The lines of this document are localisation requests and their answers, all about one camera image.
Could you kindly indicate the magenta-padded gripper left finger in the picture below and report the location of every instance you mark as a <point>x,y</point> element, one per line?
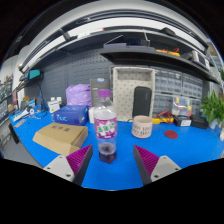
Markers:
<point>63,166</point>

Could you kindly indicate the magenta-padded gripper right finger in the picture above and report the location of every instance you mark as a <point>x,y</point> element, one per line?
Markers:
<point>160,166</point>

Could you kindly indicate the purple-capped clear drink bottle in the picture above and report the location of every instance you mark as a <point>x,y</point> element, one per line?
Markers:
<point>105,130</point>

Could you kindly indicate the brown cardboard box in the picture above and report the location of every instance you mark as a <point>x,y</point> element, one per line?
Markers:
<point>60,136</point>

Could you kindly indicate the flat round red coaster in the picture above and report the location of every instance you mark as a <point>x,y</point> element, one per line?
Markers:
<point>171,134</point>

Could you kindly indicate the beige cup with grey dashes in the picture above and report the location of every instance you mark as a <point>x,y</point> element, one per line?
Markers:
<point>141,128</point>

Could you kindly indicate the yellow multimeter with red leads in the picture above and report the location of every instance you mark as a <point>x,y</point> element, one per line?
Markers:
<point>163,118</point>

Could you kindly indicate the black box with white label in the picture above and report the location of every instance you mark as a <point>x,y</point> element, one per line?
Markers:
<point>182,121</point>

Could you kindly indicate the blue carton box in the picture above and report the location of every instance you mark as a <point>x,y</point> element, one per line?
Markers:
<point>71,115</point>

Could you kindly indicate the white carton box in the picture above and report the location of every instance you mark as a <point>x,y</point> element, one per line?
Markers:
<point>91,115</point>

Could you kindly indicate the flat black box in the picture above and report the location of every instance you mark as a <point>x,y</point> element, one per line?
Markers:
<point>199,121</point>

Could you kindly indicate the small white yellow-labelled box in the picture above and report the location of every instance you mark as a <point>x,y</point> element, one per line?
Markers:
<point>54,106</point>

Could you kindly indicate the grey parts drawer cabinet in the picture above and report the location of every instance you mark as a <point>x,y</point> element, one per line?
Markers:
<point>196,106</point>
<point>162,102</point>
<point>166,80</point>
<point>192,86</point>

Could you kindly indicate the clear organizer with coloured parts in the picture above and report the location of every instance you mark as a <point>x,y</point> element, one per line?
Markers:
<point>181,106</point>

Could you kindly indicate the black zip case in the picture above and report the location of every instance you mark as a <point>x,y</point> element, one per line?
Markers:
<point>142,101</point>

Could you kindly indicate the purple plastic bag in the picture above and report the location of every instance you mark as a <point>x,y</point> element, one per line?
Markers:
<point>78,95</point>

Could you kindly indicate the green potted plant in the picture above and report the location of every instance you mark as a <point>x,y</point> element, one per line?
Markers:
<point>211,108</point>

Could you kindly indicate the beige perforated tray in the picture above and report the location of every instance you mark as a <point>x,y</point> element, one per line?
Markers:
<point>125,93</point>

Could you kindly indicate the dark grey tall carton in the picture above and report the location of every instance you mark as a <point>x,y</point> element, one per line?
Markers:
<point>94,90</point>

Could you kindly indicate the dark grey overhead shelf unit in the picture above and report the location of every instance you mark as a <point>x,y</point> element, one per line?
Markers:
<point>133,53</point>

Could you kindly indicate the white metal shelf rack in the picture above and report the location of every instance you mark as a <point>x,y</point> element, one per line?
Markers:
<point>218,63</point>

